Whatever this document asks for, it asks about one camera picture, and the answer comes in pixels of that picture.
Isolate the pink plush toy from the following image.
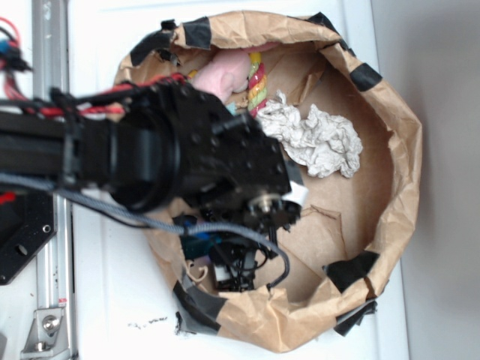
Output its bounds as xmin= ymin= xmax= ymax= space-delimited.
xmin=190 ymin=42 xmax=279 ymax=104

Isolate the aluminium extrusion rail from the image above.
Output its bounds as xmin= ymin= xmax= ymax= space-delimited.
xmin=31 ymin=1 xmax=78 ymax=359

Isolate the brown paper bag bin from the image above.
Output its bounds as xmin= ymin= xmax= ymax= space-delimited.
xmin=115 ymin=11 xmax=422 ymax=353

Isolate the grey braided cable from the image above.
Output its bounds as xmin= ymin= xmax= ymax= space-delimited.
xmin=0 ymin=172 xmax=291 ymax=290

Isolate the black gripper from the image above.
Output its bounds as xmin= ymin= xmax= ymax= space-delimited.
xmin=181 ymin=220 xmax=279 ymax=292

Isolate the red and black wire bundle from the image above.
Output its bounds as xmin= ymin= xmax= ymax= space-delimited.
xmin=0 ymin=16 xmax=188 ymax=121

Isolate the multicolour rope ring toy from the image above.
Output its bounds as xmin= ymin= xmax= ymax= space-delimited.
xmin=187 ymin=52 xmax=269 ymax=119

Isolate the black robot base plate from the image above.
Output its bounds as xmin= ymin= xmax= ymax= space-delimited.
xmin=1 ymin=192 xmax=56 ymax=286

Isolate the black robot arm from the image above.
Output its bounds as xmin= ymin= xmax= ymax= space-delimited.
xmin=1 ymin=78 xmax=308 ymax=292

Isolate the metal corner bracket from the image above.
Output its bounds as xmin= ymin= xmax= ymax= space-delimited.
xmin=20 ymin=307 xmax=71 ymax=359

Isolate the crumpled white paper towel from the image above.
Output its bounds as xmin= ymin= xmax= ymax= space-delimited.
xmin=256 ymin=91 xmax=363 ymax=179

